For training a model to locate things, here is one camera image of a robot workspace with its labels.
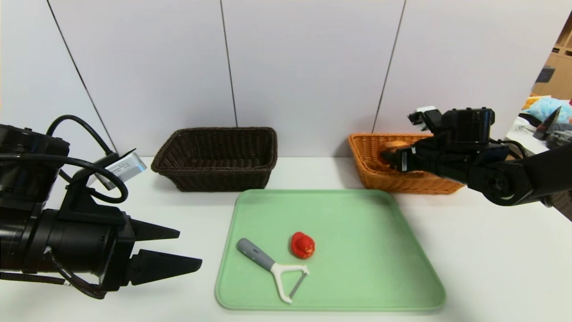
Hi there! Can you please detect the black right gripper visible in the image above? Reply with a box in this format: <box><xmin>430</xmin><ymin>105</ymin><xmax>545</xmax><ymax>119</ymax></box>
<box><xmin>380</xmin><ymin>135</ymin><xmax>447</xmax><ymax>176</ymax></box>

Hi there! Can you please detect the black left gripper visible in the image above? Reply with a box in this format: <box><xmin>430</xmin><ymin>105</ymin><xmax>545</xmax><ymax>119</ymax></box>
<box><xmin>41</xmin><ymin>208</ymin><xmax>203</xmax><ymax>292</ymax></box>

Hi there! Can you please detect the grey handled white peeler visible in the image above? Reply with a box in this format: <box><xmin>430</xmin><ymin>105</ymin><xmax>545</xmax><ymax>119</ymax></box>
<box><xmin>237</xmin><ymin>237</ymin><xmax>310</xmax><ymax>304</ymax></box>

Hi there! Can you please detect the orange wicker basket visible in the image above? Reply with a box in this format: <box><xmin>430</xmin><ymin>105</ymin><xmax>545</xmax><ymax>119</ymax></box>
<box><xmin>348</xmin><ymin>133</ymin><xmax>467</xmax><ymax>195</ymax></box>

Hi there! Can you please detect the dark brown wicker basket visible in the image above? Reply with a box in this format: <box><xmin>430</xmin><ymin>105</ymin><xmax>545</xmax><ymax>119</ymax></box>
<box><xmin>151</xmin><ymin>127</ymin><xmax>278</xmax><ymax>193</ymax></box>

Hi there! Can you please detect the green plastic tray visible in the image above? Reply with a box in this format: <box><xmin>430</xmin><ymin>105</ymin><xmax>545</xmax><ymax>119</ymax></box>
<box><xmin>215</xmin><ymin>189</ymin><xmax>446</xmax><ymax>311</ymax></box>

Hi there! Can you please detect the red rubber duck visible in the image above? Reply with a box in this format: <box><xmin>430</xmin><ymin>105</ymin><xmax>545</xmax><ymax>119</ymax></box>
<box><xmin>290</xmin><ymin>231</ymin><xmax>315</xmax><ymax>259</ymax></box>

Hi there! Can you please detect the white side table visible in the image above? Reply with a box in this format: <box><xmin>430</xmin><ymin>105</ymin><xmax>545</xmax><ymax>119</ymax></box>
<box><xmin>507</xmin><ymin>117</ymin><xmax>572</xmax><ymax>155</ymax></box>

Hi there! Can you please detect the black cone object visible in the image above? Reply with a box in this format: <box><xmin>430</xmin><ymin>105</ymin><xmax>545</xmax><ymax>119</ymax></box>
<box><xmin>532</xmin><ymin>107</ymin><xmax>560</xmax><ymax>140</ymax></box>

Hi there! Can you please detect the blue fluffy toy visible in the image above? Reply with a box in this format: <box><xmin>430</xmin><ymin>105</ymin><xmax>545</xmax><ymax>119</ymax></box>
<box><xmin>526</xmin><ymin>97</ymin><xmax>572</xmax><ymax>124</ymax></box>

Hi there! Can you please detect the black round object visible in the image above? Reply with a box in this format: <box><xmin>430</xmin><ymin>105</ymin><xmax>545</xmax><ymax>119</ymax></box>
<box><xmin>546</xmin><ymin>124</ymin><xmax>572</xmax><ymax>148</ymax></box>

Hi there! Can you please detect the dark woven bin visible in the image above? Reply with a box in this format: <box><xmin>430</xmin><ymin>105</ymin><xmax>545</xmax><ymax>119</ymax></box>
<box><xmin>549</xmin><ymin>191</ymin><xmax>572</xmax><ymax>222</ymax></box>

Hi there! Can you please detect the wooden shelf unit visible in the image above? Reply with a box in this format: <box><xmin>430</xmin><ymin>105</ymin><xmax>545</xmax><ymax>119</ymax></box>
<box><xmin>532</xmin><ymin>11</ymin><xmax>572</xmax><ymax>101</ymax></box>

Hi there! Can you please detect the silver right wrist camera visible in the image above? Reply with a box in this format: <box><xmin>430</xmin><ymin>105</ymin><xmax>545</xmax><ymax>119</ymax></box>
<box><xmin>408</xmin><ymin>106</ymin><xmax>443</xmax><ymax>131</ymax></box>

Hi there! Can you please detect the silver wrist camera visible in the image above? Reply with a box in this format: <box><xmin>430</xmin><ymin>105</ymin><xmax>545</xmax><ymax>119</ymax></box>
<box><xmin>408</xmin><ymin>106</ymin><xmax>443</xmax><ymax>131</ymax></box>
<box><xmin>89</xmin><ymin>150</ymin><xmax>147</xmax><ymax>191</ymax></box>

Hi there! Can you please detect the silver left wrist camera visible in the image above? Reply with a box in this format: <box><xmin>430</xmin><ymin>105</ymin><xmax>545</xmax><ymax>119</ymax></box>
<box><xmin>89</xmin><ymin>150</ymin><xmax>147</xmax><ymax>191</ymax></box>

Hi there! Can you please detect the braided black cable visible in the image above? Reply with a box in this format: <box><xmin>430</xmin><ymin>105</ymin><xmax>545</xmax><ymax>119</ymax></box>
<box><xmin>0</xmin><ymin>248</ymin><xmax>108</xmax><ymax>300</ymax></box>

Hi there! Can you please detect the smooth black left arm cable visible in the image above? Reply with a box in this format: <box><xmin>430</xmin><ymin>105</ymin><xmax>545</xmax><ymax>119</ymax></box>
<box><xmin>0</xmin><ymin>115</ymin><xmax>129</xmax><ymax>204</ymax></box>

